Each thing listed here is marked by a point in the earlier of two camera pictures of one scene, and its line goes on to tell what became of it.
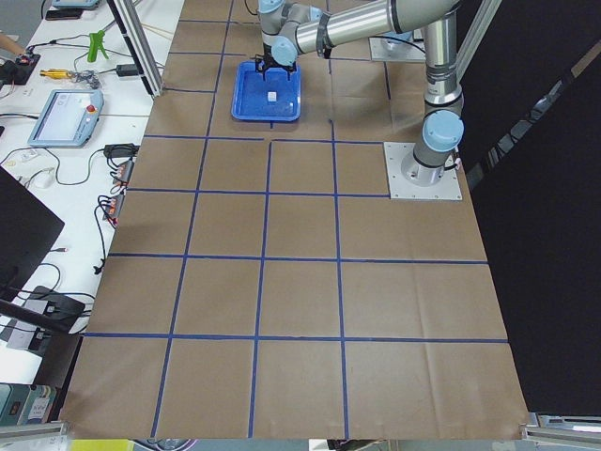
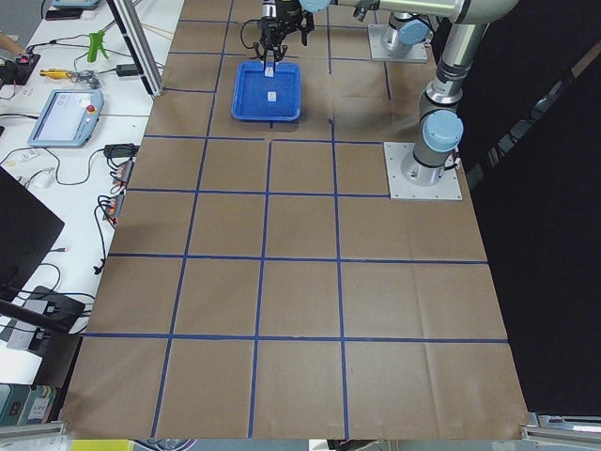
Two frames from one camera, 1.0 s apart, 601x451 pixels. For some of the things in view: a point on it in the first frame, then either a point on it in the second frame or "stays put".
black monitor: x=28 y=228 stays put
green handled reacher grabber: x=96 y=44 stays put
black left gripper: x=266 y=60 → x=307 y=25
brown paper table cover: x=260 y=284 stays put
